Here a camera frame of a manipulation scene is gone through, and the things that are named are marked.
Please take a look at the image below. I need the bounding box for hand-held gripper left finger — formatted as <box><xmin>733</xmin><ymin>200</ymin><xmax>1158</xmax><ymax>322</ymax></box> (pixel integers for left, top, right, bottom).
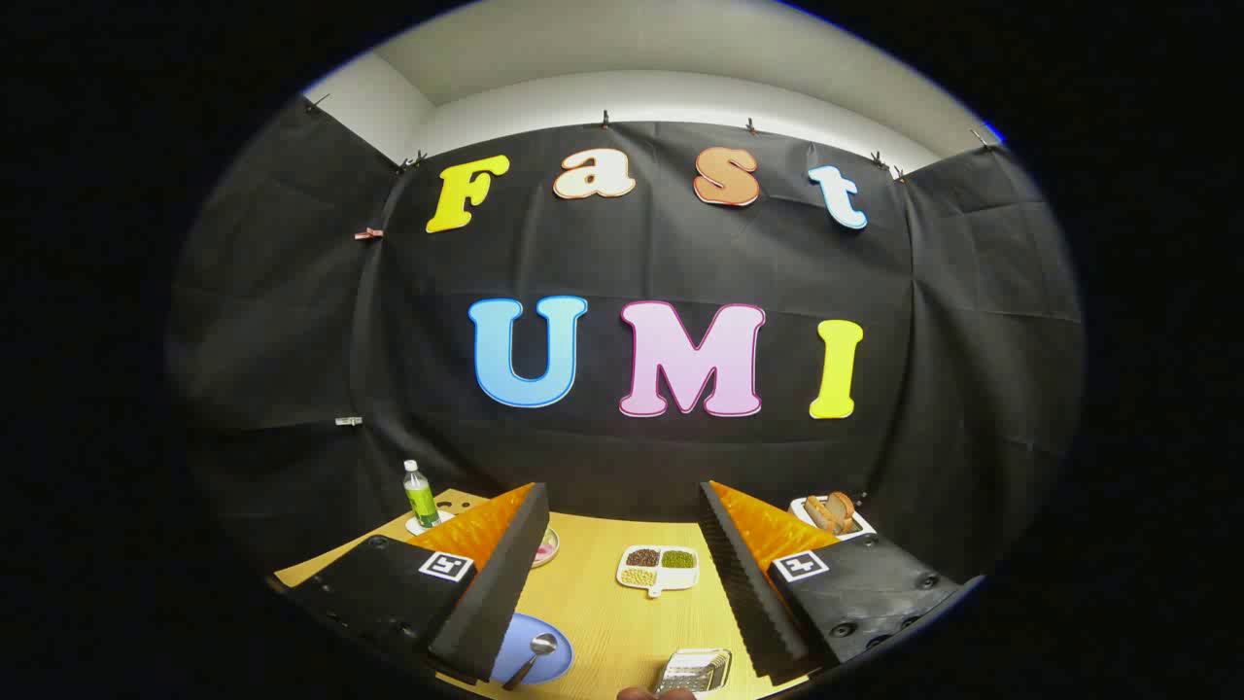
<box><xmin>287</xmin><ymin>481</ymin><xmax>551</xmax><ymax>683</ymax></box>

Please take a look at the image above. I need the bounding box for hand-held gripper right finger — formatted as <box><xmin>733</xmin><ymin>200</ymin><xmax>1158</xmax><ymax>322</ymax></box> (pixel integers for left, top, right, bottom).
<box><xmin>699</xmin><ymin>479</ymin><xmax>985</xmax><ymax>684</ymax></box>

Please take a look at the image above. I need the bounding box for wooden handled metal spoon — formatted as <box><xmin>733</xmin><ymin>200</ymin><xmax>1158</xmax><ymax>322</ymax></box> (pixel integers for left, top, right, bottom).
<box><xmin>501</xmin><ymin>633</ymin><xmax>560</xmax><ymax>692</ymax></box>

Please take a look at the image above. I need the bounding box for white divided dish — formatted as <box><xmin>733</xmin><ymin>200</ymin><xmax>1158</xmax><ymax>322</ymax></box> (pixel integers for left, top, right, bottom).
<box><xmin>616</xmin><ymin>544</ymin><xmax>700</xmax><ymax>598</ymax></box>

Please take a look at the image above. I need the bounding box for blue round plate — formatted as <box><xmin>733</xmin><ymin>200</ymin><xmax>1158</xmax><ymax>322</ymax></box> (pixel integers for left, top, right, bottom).
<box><xmin>489</xmin><ymin>612</ymin><xmax>574</xmax><ymax>685</ymax></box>

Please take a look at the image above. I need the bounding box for green drink bottle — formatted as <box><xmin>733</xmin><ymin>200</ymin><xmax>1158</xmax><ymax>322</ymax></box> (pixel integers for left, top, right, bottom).
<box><xmin>402</xmin><ymin>460</ymin><xmax>441</xmax><ymax>529</ymax></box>

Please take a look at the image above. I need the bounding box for white toaster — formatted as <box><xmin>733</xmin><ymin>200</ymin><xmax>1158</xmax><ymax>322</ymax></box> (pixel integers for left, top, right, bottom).
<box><xmin>789</xmin><ymin>491</ymin><xmax>876</xmax><ymax>542</ymax></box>

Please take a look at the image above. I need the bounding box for black backdrop cloth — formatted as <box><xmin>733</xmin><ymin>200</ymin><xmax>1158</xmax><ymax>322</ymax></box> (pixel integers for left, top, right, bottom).
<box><xmin>165</xmin><ymin>92</ymin><xmax>1085</xmax><ymax>584</ymax></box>

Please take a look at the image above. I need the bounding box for metal wire cutlery rack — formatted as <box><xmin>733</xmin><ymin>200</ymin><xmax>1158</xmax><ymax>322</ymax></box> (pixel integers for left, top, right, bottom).
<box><xmin>653</xmin><ymin>648</ymin><xmax>733</xmax><ymax>697</ymax></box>

